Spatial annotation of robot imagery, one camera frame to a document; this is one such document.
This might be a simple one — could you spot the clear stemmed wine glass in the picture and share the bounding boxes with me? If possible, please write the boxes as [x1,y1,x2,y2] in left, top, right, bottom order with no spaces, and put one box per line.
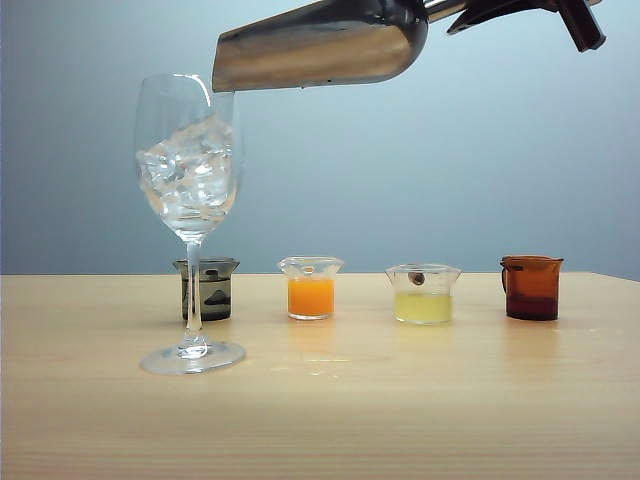
[133,72,247,377]

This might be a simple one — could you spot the amber glass cup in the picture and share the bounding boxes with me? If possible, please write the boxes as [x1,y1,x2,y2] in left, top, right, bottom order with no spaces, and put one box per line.
[500,254,565,322]

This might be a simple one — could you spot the glass cup with wooden handle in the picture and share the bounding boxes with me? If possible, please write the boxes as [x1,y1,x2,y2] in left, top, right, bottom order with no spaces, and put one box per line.
[384,263,462,327]

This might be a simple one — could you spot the smoked grey glass cup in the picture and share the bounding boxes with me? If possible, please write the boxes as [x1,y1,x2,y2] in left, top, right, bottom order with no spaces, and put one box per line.
[172,257,241,323]

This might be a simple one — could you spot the glass cup with orange juice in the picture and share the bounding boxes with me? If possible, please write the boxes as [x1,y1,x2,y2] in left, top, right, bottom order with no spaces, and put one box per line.
[276,256,346,321]

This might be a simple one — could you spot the stainless steel ice scoop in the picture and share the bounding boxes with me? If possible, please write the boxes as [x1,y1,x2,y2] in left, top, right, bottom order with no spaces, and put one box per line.
[212,0,474,95]

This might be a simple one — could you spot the clear ice cubes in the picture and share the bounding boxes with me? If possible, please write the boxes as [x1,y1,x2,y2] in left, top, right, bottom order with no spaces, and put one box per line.
[135,112,237,227]

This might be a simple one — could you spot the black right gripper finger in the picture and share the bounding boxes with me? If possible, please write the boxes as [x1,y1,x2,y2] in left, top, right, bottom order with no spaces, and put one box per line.
[553,0,609,54]
[446,0,554,35]

